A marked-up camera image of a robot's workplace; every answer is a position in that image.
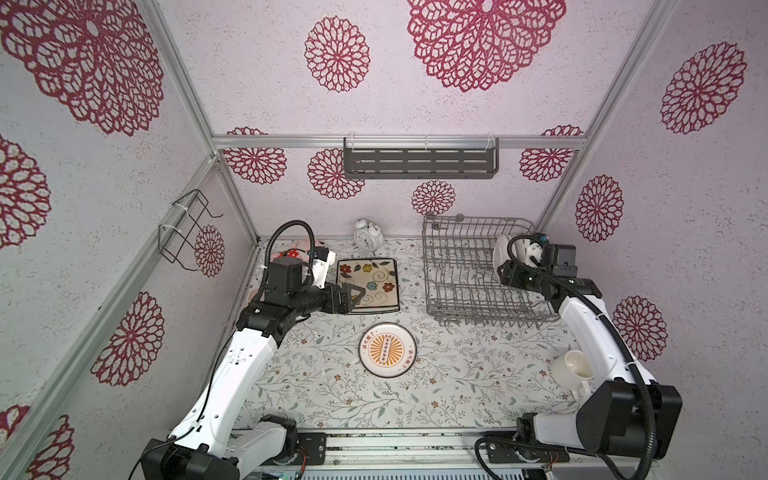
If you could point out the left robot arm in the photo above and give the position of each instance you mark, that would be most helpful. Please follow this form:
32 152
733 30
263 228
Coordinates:
285 298

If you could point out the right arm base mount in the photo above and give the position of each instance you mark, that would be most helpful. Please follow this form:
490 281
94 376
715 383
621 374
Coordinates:
521 446

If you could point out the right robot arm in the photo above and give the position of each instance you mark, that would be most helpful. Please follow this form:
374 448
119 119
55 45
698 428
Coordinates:
629 413

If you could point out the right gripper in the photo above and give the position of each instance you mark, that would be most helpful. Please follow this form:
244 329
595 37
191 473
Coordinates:
512 272

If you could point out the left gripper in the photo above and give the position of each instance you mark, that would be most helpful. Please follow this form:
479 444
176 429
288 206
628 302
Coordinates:
344 305

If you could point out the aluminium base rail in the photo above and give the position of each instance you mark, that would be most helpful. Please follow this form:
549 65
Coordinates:
420 447

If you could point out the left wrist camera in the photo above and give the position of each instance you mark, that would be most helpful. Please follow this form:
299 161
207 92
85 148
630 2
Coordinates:
322 259

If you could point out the pink plush toy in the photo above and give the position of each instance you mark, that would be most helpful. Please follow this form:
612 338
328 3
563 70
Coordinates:
294 250

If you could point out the white alarm clock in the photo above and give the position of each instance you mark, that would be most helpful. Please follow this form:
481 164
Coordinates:
368 236

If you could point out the white round plate one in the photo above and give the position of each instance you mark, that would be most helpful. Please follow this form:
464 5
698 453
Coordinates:
387 350

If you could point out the white ceramic mug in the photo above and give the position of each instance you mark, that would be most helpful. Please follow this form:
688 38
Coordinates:
572 372

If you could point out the black wire wall holder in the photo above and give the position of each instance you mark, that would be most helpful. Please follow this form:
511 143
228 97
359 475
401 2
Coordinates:
172 238

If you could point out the grey wall shelf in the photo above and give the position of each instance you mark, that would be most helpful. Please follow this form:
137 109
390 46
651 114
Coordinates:
425 163

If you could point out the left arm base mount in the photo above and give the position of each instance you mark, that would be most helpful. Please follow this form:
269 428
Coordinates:
300 448

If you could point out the grey wire dish rack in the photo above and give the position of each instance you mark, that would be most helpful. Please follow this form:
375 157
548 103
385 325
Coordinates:
461 281

